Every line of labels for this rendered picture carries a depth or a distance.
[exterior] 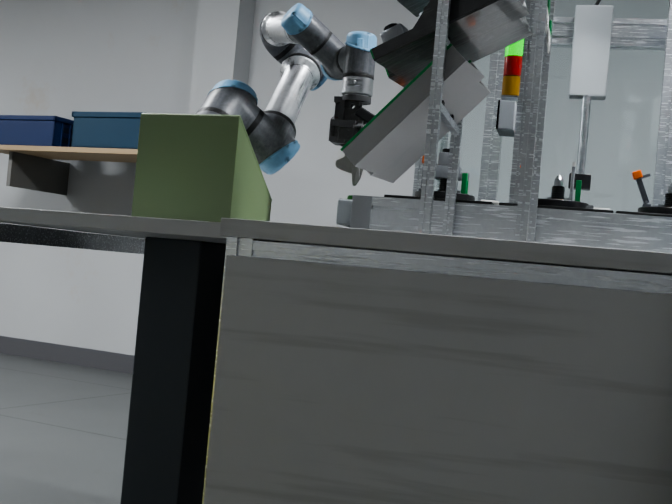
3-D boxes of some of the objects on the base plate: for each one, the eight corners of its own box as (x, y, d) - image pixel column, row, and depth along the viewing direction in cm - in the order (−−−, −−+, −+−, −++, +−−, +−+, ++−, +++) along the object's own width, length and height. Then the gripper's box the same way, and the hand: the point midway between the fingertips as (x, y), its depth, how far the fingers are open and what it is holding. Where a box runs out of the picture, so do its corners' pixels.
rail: (348, 239, 211) (352, 190, 211) (413, 254, 297) (416, 219, 297) (372, 241, 209) (377, 192, 209) (430, 256, 296) (433, 221, 296)
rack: (410, 237, 169) (450, -210, 171) (438, 247, 205) (471, -124, 206) (531, 247, 164) (571, -214, 166) (538, 255, 200) (571, -125, 201)
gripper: (340, 100, 236) (332, 185, 236) (331, 92, 227) (323, 181, 227) (374, 101, 234) (366, 188, 234) (367, 94, 225) (358, 184, 225)
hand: (357, 180), depth 230 cm, fingers closed
